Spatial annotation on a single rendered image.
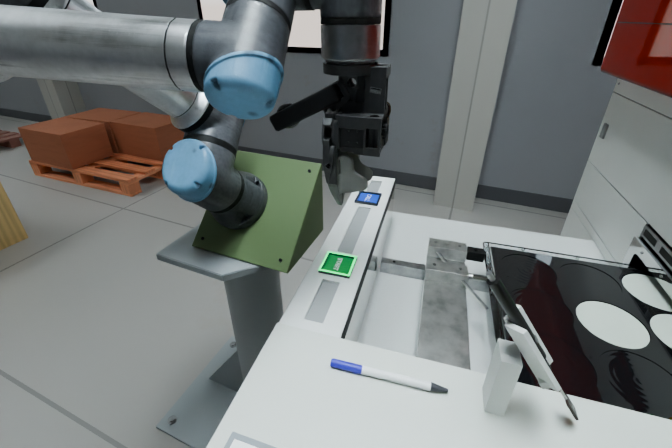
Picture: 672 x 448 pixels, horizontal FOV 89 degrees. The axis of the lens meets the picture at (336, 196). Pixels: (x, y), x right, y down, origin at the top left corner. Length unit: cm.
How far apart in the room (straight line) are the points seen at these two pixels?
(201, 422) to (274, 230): 94
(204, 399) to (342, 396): 123
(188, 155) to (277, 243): 28
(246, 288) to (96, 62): 69
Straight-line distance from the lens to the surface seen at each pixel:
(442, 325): 66
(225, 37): 39
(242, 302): 103
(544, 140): 296
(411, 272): 81
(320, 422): 44
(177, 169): 76
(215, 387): 167
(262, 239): 86
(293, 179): 88
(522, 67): 283
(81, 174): 378
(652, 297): 87
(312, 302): 56
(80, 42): 46
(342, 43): 44
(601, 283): 85
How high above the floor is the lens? 135
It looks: 28 degrees down
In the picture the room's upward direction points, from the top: straight up
